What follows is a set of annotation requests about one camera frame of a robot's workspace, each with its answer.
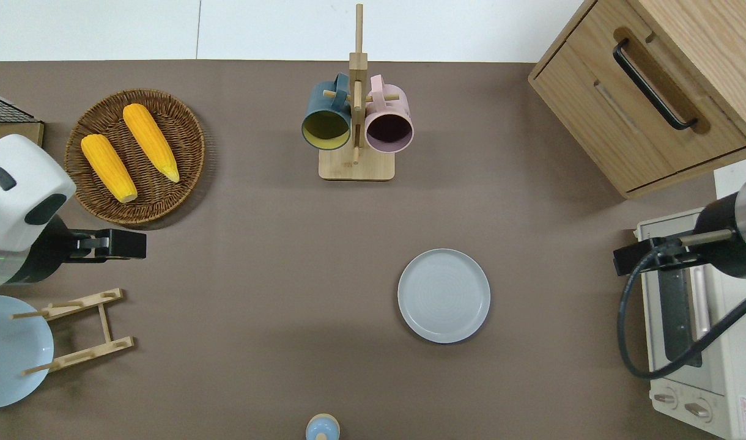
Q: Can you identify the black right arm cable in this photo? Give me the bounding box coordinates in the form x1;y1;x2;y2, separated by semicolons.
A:
618;229;746;380

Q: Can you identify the yellow corn cob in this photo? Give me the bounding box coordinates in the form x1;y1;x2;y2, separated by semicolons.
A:
123;103;180;183
81;134;138;204

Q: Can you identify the black cabinet handle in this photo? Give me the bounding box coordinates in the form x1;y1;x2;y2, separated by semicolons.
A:
613;38;699;131

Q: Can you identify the white toaster oven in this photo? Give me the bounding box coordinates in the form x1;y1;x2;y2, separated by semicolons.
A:
633;207;746;440

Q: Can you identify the wooden mug tree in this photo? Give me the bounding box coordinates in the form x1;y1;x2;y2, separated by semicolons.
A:
319;4;401;182

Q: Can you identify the gray plate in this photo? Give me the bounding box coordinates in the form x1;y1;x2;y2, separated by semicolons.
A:
397;248;491;344

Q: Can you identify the wooden cabinet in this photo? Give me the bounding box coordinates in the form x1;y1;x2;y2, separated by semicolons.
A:
528;0;746;200

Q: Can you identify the wooden wire mesh shelf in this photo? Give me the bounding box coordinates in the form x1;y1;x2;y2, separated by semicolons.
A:
0;90;45;147

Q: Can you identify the dark blue mug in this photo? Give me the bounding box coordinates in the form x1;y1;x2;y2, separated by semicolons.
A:
301;73;353;151

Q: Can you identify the pink mug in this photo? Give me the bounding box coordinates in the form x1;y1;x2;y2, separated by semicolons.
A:
364;75;415;153

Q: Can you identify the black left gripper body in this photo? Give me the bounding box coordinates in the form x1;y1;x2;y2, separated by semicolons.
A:
64;229;148;263

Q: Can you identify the brown wicker basket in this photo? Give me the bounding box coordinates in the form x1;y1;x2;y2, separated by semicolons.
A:
64;89;205;225

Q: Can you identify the light blue plate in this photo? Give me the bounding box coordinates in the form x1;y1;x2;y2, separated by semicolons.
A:
0;295;54;409

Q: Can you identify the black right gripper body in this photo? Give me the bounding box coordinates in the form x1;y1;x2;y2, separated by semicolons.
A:
613;237;701;277

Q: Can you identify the wooden plate rack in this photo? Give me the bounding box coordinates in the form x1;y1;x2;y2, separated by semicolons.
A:
11;288;135;376

